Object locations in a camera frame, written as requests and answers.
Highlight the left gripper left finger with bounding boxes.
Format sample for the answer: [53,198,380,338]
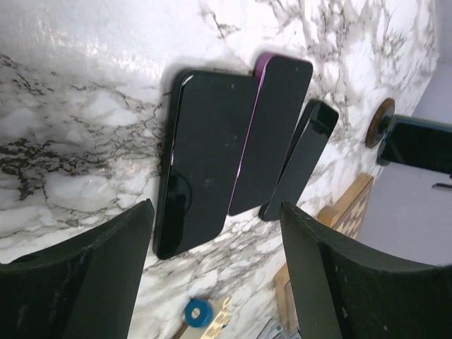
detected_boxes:
[1,200,154,338]

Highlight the blue-edged phone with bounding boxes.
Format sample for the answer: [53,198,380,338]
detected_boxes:
[376,114,451,175]

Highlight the wooden chessboard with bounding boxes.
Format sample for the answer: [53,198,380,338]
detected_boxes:
[274,173,374,334]

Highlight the black phone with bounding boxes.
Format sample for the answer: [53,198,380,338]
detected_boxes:
[258,100,338,221]
[153,69,258,260]

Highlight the toy brick car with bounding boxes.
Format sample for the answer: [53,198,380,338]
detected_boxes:
[174,295,232,339]

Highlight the black smartphone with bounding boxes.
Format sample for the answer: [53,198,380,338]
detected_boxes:
[228,52,313,216]

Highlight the round wooden stand right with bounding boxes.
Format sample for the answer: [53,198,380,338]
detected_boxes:
[364,98,396,148]

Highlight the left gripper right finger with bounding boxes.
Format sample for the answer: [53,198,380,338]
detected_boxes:
[280,202,451,338]

